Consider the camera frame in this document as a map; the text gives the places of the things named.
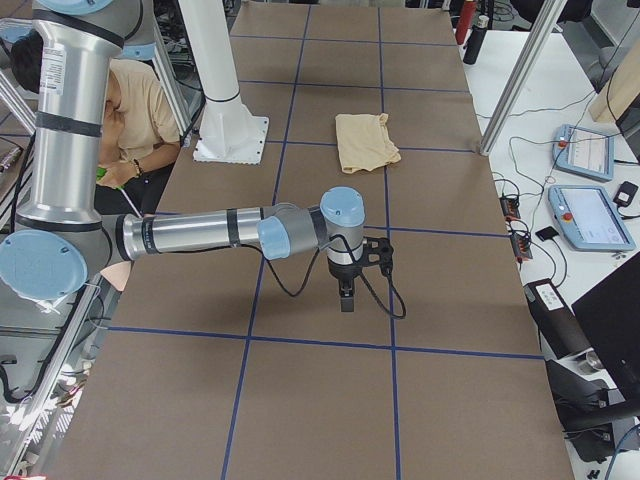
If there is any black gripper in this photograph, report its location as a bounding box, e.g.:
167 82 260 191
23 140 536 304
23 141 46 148
328 260 361 313

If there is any pale yellow long-sleeve shirt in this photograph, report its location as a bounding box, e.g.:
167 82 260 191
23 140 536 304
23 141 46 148
335 113 401 174

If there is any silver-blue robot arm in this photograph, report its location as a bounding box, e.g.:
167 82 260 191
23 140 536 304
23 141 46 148
1 1 365 310

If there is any brown gridded table mat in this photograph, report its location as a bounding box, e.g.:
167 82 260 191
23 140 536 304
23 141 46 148
46 3 573 479

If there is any black box with label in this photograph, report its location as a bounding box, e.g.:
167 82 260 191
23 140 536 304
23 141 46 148
523 279 591 358

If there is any near blue teach pendant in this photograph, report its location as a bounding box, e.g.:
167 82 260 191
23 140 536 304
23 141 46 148
548 185 636 252

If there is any blue teach pendant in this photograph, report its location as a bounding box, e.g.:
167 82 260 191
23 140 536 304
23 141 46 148
548 185 636 252
552 124 614 182

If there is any black monitor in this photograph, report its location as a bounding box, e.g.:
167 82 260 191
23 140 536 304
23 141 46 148
572 255 639 399

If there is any seated person in beige shirt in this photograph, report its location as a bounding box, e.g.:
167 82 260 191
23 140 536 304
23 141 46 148
9 34 182 292

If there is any far blue teach pendant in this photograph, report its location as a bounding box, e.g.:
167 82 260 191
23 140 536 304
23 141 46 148
552 124 614 182

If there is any black water bottle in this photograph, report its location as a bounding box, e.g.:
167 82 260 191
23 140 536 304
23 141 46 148
463 15 490 65

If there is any black power adapter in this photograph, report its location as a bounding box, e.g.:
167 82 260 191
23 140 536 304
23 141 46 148
614 181 639 207

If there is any red water bottle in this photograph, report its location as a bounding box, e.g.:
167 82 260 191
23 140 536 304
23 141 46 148
455 0 477 45

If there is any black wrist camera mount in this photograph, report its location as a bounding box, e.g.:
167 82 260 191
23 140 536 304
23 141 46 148
361 237 394 277

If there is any green handled tool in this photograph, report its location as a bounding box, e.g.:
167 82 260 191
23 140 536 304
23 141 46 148
96 167 126 190

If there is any aluminium frame post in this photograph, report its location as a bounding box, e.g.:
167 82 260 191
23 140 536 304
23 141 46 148
479 0 567 156

